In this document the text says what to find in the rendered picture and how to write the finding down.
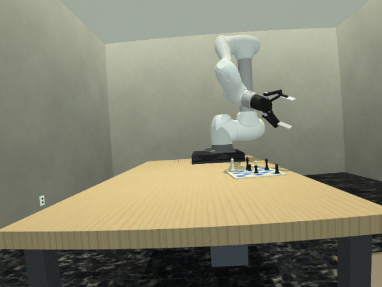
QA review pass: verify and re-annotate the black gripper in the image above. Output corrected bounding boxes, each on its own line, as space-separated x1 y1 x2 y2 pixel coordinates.
250 89 296 130

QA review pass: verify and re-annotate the blue and white checkered chessboard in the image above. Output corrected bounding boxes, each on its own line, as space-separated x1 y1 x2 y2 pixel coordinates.
225 168 287 179

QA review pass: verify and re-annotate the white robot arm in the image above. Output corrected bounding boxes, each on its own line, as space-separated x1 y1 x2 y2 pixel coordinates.
205 35 265 154

